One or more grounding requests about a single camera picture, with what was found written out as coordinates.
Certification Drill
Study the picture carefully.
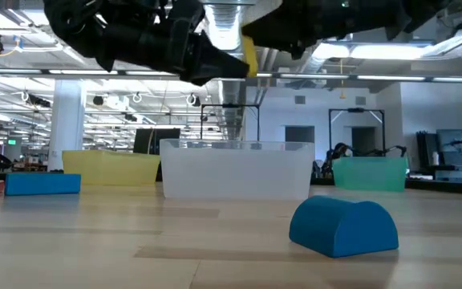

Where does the black metal frame stand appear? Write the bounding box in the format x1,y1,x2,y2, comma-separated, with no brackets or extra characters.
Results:
200,103,261,142
327,107,387,157

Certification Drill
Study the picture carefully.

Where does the teal translucent plastic bin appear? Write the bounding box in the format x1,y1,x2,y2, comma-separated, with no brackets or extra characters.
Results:
331,156,409,193

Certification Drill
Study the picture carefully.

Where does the silver ventilation duct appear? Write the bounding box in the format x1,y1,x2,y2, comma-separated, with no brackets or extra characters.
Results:
203,0,252,141

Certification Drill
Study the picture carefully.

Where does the clear plastic bin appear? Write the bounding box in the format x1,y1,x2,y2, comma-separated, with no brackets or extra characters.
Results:
159,138,316,201

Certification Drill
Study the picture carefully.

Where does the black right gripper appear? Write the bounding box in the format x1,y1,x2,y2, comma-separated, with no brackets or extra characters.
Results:
241,0,411,60

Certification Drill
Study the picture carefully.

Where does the blue half-cylinder block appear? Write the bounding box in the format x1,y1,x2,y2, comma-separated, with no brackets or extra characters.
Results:
288,195,399,258

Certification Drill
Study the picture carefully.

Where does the white building column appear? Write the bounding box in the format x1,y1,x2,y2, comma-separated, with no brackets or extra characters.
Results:
47,78,88,173

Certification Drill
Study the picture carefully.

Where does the black panel screen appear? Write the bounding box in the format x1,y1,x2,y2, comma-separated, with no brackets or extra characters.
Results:
132,128,181,156

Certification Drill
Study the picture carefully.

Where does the black background table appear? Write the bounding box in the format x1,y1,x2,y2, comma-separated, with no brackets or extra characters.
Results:
405,164,462,197

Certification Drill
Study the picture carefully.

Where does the yellow translucent plastic bin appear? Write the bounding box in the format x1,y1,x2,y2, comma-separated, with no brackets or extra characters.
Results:
62,149,162,186

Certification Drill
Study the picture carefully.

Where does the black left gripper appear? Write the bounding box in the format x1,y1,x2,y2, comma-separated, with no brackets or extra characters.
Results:
162,0,252,87

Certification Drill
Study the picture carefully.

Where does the background computer monitor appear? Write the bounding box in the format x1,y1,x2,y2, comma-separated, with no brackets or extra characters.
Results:
435,128,462,154

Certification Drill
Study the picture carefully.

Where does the long blue block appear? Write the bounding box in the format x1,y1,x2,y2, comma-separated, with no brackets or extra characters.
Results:
4,173,82,197

